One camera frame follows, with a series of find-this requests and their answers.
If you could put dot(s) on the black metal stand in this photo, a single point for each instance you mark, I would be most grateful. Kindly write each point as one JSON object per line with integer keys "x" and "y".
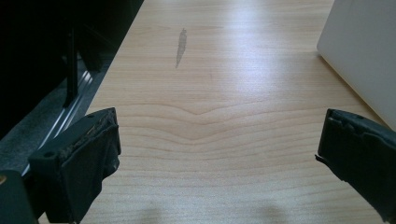
{"x": 72, "y": 71}

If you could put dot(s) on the white lidded storage box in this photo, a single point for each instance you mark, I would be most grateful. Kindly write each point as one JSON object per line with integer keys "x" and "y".
{"x": 364, "y": 53}

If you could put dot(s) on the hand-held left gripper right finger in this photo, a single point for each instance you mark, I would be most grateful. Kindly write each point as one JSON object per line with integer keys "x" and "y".
{"x": 361, "y": 155}

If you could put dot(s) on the aluminium floor rail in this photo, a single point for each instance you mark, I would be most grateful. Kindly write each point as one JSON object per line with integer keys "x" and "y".
{"x": 67, "y": 109}

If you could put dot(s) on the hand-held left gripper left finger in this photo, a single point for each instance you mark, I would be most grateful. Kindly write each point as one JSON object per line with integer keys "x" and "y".
{"x": 77, "y": 168}

